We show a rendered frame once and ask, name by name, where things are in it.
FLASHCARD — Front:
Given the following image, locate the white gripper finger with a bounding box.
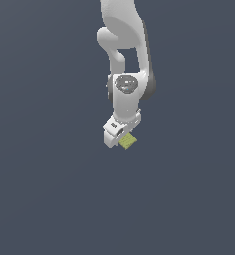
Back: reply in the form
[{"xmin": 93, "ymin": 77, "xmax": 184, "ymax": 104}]
[{"xmin": 103, "ymin": 129, "xmax": 125, "ymax": 149}]

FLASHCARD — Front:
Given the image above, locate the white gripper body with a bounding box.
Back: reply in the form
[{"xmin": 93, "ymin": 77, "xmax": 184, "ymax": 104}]
[{"xmin": 102, "ymin": 111, "xmax": 143, "ymax": 138}]

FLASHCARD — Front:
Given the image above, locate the small yellow-green block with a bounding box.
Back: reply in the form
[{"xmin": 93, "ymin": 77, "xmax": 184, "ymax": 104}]
[{"xmin": 118, "ymin": 132, "xmax": 138, "ymax": 151}]

